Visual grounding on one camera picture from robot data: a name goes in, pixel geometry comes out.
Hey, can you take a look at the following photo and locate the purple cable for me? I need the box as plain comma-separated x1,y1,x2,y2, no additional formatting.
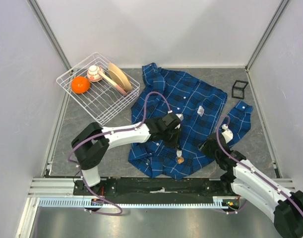
215,115,303,231
67,91,173,215

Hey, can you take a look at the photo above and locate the white red patterned cup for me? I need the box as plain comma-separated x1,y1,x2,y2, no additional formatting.
87,65,104,82

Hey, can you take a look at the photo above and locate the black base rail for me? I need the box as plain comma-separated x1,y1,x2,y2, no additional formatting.
72,176,231,204

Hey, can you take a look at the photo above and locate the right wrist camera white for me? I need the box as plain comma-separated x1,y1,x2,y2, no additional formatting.
221,124,234,144

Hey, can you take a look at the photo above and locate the orange bowl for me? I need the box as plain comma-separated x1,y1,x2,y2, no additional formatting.
71,76,91,94

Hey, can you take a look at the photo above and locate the slotted cable duct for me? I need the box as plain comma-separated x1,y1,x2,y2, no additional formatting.
39,197,232,209

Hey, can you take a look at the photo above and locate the white wire basket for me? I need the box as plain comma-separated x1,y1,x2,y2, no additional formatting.
56,52,140,125

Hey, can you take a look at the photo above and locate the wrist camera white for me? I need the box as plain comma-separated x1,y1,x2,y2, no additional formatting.
221,124,234,144
167,111,183,129

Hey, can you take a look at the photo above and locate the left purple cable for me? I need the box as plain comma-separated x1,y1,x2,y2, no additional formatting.
67,91,173,215

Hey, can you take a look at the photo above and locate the amber round brooch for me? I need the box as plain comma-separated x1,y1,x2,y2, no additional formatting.
176,156,184,164

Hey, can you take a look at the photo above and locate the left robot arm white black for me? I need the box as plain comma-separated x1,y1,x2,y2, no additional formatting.
71,112,183,195

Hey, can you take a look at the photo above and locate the blue plaid shirt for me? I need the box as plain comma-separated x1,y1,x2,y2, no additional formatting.
128,62,254,180

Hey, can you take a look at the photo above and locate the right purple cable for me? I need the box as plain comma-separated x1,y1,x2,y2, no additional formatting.
215,115,303,231

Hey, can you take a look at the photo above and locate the right black display box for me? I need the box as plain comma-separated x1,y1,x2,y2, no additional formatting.
231,80,248,100

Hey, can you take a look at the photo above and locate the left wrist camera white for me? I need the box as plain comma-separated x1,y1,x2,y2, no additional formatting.
167,111,183,129

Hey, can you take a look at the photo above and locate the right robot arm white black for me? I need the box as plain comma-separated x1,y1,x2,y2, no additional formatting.
198,130,303,238

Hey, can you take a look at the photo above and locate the beige wooden plate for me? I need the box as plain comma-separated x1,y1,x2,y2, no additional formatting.
108,62,132,92

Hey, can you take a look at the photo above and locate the wooden spoon pink handle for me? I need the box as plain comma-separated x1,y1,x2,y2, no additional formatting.
98,71,127,96

